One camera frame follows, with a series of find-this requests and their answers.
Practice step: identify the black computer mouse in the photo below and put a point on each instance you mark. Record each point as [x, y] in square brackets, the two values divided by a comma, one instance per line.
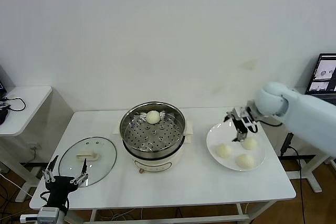
[3, 116]

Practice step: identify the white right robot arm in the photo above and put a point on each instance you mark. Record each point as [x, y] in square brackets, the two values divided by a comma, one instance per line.
[302, 111]

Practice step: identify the perforated steel steamer basket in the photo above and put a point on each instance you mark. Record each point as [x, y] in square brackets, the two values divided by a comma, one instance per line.
[168, 134]

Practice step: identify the white round plate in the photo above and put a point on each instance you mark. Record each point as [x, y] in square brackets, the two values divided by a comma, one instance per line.
[215, 134]

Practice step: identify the black laptop with lit screen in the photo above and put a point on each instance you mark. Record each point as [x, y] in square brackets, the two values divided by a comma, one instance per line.
[6, 79]

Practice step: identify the white rectangular table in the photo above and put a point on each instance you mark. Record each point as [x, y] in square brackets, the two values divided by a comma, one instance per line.
[240, 209]

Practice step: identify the grey open laptop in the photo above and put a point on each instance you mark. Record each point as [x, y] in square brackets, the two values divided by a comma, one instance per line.
[325, 69]

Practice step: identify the white side table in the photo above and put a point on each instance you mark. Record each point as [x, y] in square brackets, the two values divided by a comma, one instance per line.
[26, 108]
[315, 182]

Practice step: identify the cream electric cooking pot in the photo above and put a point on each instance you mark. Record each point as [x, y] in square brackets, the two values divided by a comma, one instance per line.
[157, 165]

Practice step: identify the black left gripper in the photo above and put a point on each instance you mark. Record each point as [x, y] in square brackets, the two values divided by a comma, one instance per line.
[59, 187]

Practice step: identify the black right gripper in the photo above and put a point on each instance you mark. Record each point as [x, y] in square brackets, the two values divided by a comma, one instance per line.
[237, 115]

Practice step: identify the small black usb hub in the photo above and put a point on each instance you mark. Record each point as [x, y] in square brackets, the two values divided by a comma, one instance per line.
[4, 105]

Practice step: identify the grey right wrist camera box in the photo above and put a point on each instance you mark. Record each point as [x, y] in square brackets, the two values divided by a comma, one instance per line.
[248, 123]

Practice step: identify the white steamed baozi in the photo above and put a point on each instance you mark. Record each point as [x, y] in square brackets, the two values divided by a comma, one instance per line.
[245, 161]
[223, 151]
[250, 144]
[153, 117]

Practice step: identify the white wall socket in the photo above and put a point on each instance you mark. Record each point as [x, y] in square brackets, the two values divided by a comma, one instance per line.
[34, 146]

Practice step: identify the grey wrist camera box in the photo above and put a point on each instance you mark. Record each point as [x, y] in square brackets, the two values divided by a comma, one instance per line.
[248, 123]
[47, 213]

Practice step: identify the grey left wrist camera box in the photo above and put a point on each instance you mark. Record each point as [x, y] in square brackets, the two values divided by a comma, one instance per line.
[47, 213]

